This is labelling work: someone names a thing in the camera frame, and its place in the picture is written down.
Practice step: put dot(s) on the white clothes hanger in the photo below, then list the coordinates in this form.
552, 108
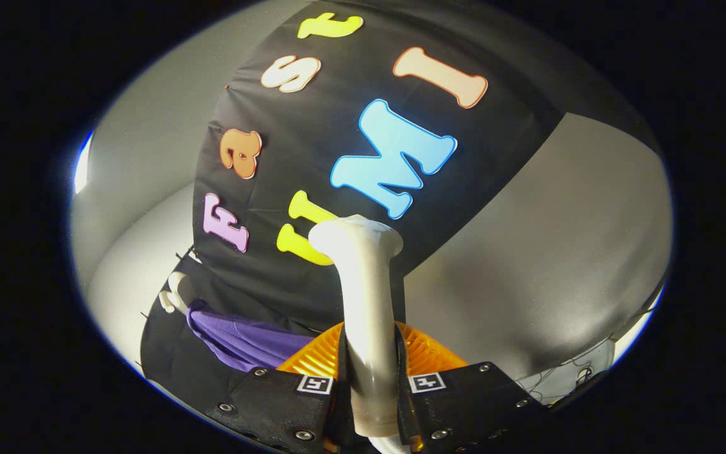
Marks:
174, 296

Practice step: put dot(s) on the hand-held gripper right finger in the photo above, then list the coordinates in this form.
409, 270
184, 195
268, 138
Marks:
464, 403

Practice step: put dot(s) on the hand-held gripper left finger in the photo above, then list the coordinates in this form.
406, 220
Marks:
275, 403

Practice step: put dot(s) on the black backdrop cloth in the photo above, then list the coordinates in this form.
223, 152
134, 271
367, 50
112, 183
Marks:
338, 94

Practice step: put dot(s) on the purple jacket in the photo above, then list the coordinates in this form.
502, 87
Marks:
243, 340

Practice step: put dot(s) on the white garment steamer head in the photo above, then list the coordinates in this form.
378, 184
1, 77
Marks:
366, 302

